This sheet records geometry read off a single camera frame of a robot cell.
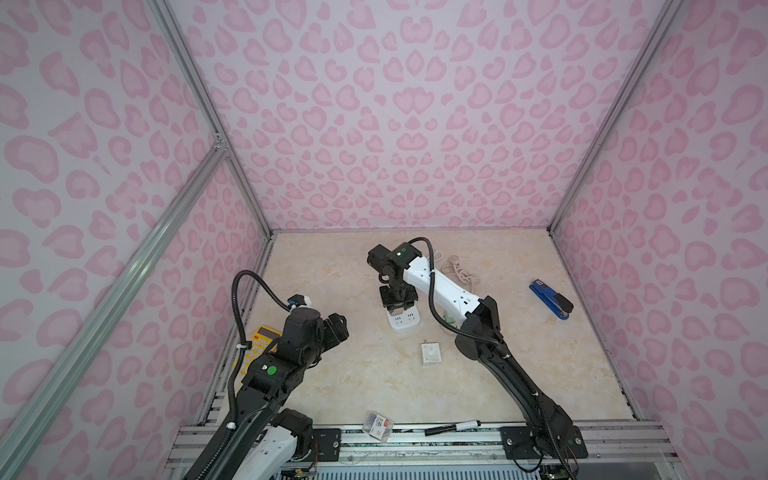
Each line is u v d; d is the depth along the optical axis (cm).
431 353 86
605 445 74
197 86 80
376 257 78
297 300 68
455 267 104
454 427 75
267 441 60
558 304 97
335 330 68
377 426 75
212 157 87
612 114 87
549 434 62
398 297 80
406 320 92
